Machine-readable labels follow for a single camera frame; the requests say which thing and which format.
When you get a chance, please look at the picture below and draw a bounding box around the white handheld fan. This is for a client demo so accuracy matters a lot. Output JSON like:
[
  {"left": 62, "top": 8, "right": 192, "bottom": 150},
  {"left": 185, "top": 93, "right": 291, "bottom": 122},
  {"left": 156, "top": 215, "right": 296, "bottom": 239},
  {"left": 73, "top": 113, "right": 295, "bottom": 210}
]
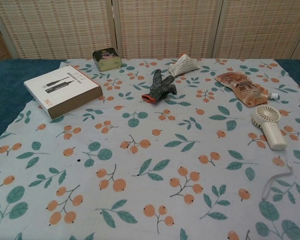
[{"left": 250, "top": 104, "right": 288, "bottom": 151}]

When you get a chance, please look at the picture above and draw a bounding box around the grey glove with orange cuff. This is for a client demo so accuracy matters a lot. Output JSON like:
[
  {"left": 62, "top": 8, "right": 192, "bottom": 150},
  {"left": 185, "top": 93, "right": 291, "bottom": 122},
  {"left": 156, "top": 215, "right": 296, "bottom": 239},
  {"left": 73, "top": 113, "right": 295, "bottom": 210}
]
[{"left": 141, "top": 68, "right": 178, "bottom": 105}]

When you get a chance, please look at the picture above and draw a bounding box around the floral fruit print tablecloth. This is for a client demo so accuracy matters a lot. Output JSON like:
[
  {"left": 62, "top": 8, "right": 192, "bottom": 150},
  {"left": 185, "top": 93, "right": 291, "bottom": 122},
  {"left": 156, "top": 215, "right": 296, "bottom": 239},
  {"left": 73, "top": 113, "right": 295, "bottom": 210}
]
[{"left": 0, "top": 57, "right": 300, "bottom": 240}]

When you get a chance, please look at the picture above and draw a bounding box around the white printed snack packet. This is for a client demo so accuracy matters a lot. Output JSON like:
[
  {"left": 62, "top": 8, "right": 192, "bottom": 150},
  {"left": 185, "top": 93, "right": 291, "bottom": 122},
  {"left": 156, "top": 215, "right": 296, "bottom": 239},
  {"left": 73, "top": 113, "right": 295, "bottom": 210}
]
[{"left": 168, "top": 52, "right": 199, "bottom": 76}]

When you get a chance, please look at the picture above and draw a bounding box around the green metal tin box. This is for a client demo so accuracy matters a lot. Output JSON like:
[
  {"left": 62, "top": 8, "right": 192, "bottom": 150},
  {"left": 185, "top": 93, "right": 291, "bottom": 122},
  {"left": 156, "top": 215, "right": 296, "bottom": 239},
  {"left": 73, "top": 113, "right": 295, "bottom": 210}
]
[{"left": 92, "top": 47, "right": 123, "bottom": 72}]

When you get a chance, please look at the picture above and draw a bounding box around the woven bamboo folding screen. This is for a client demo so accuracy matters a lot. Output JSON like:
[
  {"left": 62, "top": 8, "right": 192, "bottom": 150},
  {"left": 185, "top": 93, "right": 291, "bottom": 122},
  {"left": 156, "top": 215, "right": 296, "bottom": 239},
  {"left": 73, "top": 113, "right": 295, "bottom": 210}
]
[{"left": 0, "top": 0, "right": 300, "bottom": 62}]

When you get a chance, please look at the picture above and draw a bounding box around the brown spouted drink pouch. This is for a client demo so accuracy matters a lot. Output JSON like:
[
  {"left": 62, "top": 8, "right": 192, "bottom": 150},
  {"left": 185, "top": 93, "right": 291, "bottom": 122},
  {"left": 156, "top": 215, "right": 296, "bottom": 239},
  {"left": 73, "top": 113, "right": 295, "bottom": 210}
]
[{"left": 214, "top": 71, "right": 280, "bottom": 108}]

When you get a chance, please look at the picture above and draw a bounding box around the white cable product box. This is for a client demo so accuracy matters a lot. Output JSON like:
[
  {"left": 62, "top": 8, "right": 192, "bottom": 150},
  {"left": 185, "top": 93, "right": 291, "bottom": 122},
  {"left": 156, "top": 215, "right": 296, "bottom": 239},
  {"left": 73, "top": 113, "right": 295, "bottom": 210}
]
[{"left": 23, "top": 65, "right": 104, "bottom": 120}]

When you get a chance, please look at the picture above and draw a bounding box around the white wrist strap cord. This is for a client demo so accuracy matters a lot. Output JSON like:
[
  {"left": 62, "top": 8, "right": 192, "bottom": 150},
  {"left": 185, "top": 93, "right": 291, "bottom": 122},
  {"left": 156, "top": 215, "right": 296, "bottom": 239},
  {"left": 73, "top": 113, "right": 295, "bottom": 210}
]
[{"left": 261, "top": 149, "right": 294, "bottom": 201}]

